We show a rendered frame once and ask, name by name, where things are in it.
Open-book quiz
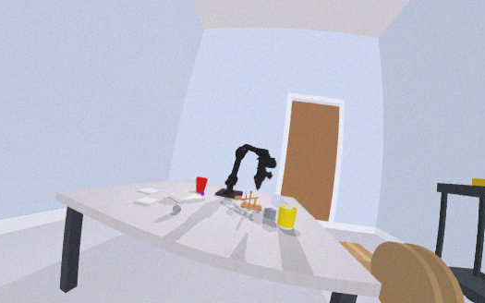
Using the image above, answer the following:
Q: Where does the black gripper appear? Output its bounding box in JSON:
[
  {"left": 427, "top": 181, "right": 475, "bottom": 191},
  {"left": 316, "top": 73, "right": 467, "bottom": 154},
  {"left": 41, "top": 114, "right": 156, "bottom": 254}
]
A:
[{"left": 254, "top": 166, "right": 266, "bottom": 190}]

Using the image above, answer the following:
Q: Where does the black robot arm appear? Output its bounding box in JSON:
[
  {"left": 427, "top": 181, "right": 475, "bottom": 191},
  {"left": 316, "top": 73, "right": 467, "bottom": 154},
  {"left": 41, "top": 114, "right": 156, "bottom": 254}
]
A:
[{"left": 224, "top": 144, "right": 277, "bottom": 193}]

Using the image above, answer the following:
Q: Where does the yellow cup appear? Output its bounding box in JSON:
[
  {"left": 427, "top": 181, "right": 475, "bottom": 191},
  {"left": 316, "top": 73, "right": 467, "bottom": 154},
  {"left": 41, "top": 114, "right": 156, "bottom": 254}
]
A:
[{"left": 277, "top": 205, "right": 297, "bottom": 229}]

